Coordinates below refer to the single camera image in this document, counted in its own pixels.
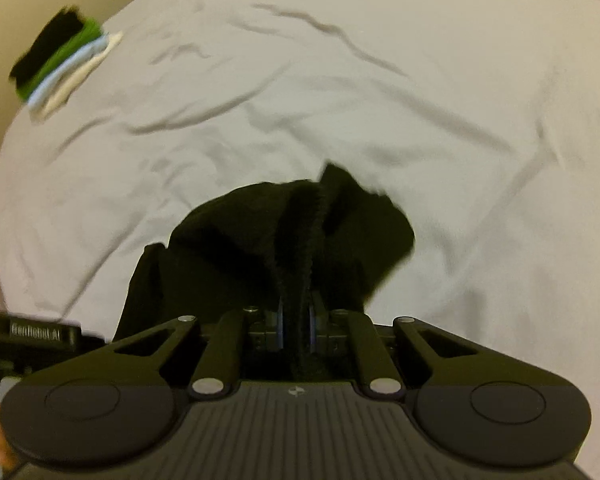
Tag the folded black garment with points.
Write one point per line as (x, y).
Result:
(45, 50)

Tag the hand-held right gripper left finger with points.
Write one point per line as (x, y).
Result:
(280, 327)

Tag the white bed sheet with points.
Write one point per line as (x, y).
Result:
(330, 85)

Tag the folded light blue garment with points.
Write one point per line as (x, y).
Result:
(67, 73)

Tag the black garment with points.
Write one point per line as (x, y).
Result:
(45, 50)
(230, 240)

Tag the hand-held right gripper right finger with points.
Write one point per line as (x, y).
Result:
(312, 329)

